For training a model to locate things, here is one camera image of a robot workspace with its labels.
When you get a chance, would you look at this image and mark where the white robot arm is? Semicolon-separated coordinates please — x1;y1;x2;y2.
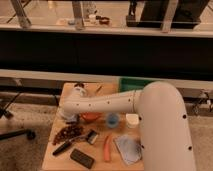
60;81;197;171

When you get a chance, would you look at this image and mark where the orange red bowl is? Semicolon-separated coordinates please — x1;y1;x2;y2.
81;113;101;123

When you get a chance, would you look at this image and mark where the bunch of dark grapes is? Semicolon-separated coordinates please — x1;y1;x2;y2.
52;124;83;145

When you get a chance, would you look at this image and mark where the small metal cup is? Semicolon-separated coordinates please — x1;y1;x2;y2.
74;82;85;89

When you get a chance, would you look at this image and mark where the black rectangular block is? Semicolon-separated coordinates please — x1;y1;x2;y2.
70;149;95;169

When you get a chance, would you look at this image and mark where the wooden spoon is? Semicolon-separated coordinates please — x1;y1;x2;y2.
94;85;102;95

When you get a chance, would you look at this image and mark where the small blue cup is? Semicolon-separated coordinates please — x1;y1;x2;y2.
106;113;119;128

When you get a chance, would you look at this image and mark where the orange carrot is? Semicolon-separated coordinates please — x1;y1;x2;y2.
103;134;112;162

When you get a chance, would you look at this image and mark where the black office chair base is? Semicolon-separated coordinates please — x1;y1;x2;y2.
0;91;37;142

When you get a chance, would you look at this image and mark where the white cup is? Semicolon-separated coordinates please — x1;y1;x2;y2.
126;113;139;128

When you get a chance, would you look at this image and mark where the green plastic tray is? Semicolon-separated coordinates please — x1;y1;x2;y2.
119;77;152;92

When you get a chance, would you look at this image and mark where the light blue cloth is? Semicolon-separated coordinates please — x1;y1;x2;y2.
114;134;142;165

